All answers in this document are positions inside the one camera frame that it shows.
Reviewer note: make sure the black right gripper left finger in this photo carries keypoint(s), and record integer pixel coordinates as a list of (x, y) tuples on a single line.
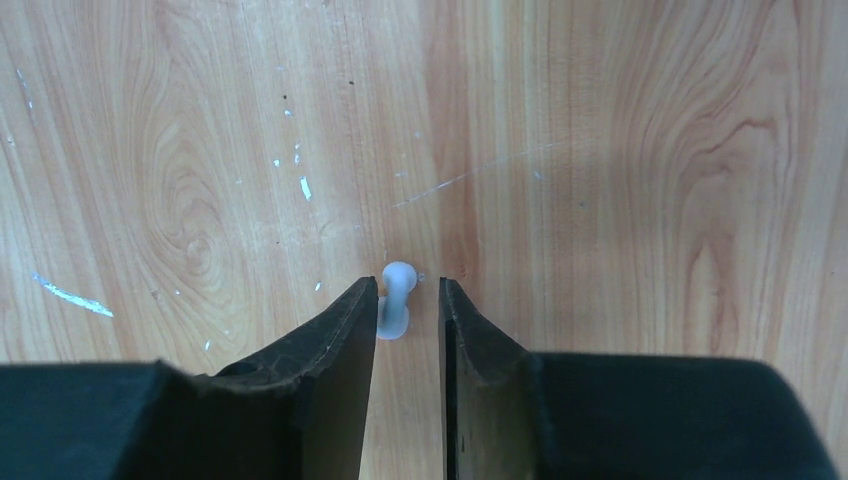
[(295, 409)]

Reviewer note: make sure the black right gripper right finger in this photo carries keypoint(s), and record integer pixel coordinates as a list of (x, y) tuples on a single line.
[(512, 413)]

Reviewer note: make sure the white earbud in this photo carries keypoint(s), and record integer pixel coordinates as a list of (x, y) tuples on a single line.
[(400, 278)]

